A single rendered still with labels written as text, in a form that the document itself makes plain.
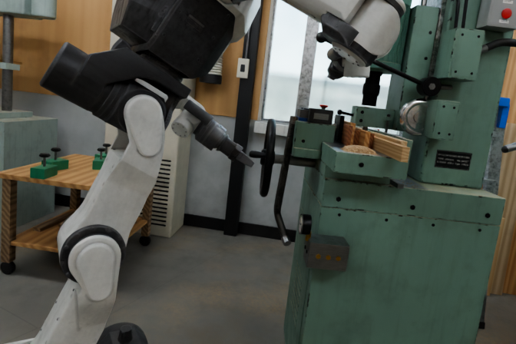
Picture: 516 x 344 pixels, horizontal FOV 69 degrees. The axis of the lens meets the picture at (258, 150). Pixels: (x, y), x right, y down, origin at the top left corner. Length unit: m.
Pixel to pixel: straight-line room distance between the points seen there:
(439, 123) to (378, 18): 0.62
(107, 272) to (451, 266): 1.03
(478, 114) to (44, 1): 2.45
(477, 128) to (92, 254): 1.22
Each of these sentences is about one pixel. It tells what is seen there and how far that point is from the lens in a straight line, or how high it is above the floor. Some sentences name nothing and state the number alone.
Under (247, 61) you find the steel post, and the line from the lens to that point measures 2.61.
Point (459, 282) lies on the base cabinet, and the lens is 1.44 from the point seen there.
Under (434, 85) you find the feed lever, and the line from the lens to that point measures 1.31.
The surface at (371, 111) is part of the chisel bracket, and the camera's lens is 1.38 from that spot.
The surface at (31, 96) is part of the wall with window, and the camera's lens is 3.40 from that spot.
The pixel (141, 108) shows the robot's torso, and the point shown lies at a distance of 0.89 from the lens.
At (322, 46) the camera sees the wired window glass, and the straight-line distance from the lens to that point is 2.77.
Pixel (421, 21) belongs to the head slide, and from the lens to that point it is 1.42.
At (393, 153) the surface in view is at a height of 0.91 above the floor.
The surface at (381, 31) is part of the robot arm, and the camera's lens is 0.74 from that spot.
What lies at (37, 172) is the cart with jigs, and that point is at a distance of 2.04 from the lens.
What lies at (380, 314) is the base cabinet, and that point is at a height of 0.37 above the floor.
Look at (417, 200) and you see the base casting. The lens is 1.28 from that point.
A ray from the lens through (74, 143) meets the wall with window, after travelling 3.21.
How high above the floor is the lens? 1.03
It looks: 8 degrees down
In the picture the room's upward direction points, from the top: 7 degrees clockwise
